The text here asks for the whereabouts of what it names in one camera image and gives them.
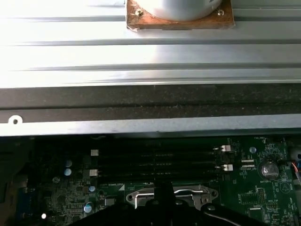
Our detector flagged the black PC case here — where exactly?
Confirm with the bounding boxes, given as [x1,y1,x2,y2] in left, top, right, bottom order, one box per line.
[0,83,301,142]

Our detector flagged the black RAM slot white clips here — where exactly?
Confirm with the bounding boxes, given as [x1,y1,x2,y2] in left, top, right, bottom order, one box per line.
[90,144,233,156]
[90,162,233,177]

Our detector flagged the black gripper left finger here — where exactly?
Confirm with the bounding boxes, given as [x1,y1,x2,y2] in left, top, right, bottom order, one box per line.
[77,180,164,226]

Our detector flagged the metal locking lever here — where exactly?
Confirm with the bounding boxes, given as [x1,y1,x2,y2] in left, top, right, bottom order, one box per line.
[134,187,205,210]

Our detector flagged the CPU socket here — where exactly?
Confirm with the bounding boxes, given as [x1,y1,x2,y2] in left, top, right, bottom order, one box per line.
[103,183,222,226]

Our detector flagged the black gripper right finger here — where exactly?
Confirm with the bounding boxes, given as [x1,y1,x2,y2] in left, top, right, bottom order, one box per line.
[163,180,268,226]

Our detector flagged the brown square base plate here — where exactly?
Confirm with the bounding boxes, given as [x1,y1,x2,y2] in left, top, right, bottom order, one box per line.
[126,0,236,31]

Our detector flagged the green motherboard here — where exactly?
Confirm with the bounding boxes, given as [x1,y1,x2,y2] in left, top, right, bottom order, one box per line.
[0,135,301,226]

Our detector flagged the silver coin battery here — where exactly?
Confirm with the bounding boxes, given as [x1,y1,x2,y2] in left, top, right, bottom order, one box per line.
[260,160,280,181]

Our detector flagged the metal socket cover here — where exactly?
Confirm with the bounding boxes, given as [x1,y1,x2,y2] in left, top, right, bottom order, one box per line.
[131,192,212,212]

